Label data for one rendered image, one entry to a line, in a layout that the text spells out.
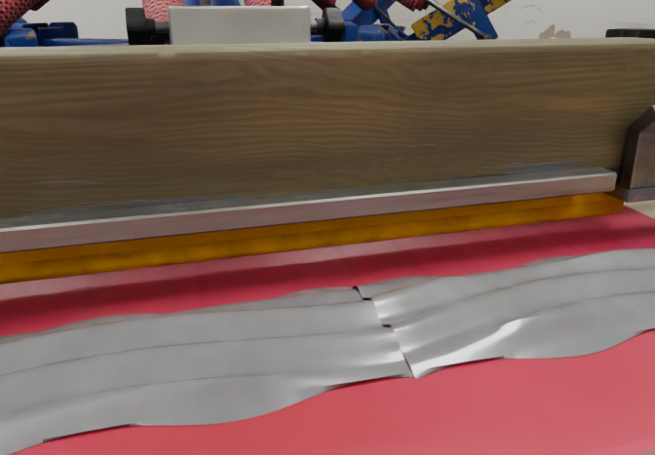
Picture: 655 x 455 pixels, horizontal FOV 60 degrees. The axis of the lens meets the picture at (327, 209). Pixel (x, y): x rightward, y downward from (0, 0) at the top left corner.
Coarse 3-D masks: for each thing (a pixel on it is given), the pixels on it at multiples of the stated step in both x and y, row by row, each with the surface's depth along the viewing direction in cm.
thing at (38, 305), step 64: (256, 256) 29; (320, 256) 29; (0, 320) 23; (64, 320) 23; (384, 384) 19; (64, 448) 16; (128, 448) 16; (192, 448) 16; (256, 448) 16; (320, 448) 16; (384, 448) 16; (448, 448) 16
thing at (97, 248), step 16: (464, 208) 30; (480, 208) 30; (496, 208) 31; (512, 208) 31; (528, 208) 31; (288, 224) 28; (304, 224) 28; (320, 224) 28; (336, 224) 28; (352, 224) 29; (368, 224) 29; (144, 240) 26; (160, 240) 26; (176, 240) 26; (192, 240) 26; (208, 240) 27; (224, 240) 27; (0, 256) 24; (16, 256) 24; (32, 256) 25; (48, 256) 25; (64, 256) 25
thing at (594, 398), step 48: (432, 240) 31; (480, 240) 31; (528, 240) 31; (576, 240) 31; (624, 240) 31; (432, 384) 19; (480, 384) 19; (528, 384) 19; (576, 384) 19; (624, 384) 19; (480, 432) 17; (528, 432) 17; (576, 432) 17; (624, 432) 17
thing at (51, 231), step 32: (320, 192) 26; (352, 192) 26; (384, 192) 26; (416, 192) 26; (448, 192) 27; (480, 192) 27; (512, 192) 28; (544, 192) 28; (576, 192) 29; (0, 224) 22; (32, 224) 22; (64, 224) 22; (96, 224) 23; (128, 224) 23; (160, 224) 23; (192, 224) 24; (224, 224) 24; (256, 224) 25
